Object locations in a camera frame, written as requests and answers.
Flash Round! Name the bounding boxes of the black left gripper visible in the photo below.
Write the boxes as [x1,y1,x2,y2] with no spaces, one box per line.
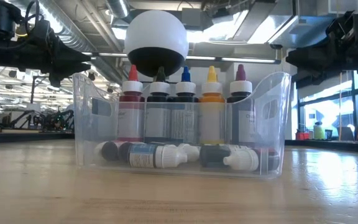
[20,20,91,88]

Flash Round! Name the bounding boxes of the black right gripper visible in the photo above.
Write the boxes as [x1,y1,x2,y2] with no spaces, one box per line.
[286,12,358,90]

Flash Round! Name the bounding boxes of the violet food coloring bottle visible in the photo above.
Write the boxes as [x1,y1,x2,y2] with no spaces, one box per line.
[227,64,256,147]

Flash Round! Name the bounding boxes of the red food coloring bottle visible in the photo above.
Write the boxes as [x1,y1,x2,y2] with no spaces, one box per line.
[117,64,145,142]

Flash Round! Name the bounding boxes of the small orange dropper bottle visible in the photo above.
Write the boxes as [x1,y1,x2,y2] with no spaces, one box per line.
[93,141,121,162]

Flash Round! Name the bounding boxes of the black food coloring bottle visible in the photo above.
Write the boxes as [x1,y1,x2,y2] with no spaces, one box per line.
[144,66,172,144]

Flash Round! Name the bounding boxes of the small maroon dropper bottle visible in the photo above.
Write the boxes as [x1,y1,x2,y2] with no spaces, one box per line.
[253,147,281,172]

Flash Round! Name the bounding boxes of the small black dropper bottle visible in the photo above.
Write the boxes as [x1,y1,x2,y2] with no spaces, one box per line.
[118,142,188,169]

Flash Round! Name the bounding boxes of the yellow food coloring bottle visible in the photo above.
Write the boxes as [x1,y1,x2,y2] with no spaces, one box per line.
[198,65,226,146]

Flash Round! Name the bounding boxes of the blue food coloring bottle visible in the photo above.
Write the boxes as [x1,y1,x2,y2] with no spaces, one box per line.
[169,65,198,144]

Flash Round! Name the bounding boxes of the small dark green dropper bottle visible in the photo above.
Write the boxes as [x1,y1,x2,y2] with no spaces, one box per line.
[199,144,260,172]

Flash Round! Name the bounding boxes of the small olive label dropper bottle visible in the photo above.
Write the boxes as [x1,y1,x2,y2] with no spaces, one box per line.
[178,142,201,163]

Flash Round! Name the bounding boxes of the black metal stand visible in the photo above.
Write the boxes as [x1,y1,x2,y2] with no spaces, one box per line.
[29,76,54,105]

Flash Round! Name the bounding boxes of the ceiling light tube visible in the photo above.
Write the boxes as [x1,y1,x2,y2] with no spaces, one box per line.
[185,55,277,65]

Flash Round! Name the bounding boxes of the green jug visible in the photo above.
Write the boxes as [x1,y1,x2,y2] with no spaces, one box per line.
[313,121,326,141]

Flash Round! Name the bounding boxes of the clear plastic bin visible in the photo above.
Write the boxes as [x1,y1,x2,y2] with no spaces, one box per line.
[72,72,292,180]

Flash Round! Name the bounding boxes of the white and black sphere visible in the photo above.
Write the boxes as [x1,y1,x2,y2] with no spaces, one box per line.
[124,9,190,78]

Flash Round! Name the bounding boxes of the background table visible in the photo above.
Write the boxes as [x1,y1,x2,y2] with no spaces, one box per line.
[0,129,74,141]

